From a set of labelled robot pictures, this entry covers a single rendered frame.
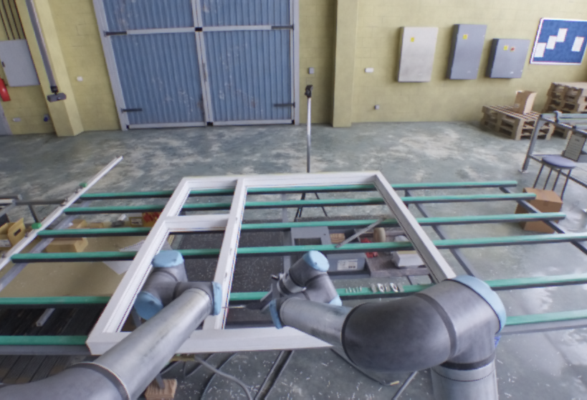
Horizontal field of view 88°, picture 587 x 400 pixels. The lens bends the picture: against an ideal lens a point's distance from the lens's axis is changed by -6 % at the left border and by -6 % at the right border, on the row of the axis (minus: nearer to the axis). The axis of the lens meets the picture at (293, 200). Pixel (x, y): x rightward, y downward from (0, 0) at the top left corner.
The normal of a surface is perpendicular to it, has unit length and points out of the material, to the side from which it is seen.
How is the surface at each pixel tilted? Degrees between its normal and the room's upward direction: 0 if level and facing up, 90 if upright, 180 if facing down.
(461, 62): 90
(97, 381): 39
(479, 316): 50
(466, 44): 90
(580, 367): 0
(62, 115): 90
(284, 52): 90
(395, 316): 27
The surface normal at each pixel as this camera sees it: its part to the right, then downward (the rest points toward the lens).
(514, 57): 0.04, 0.47
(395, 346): -0.44, -0.09
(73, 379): 0.20, -0.97
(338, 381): -0.01, -0.88
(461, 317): 0.25, -0.41
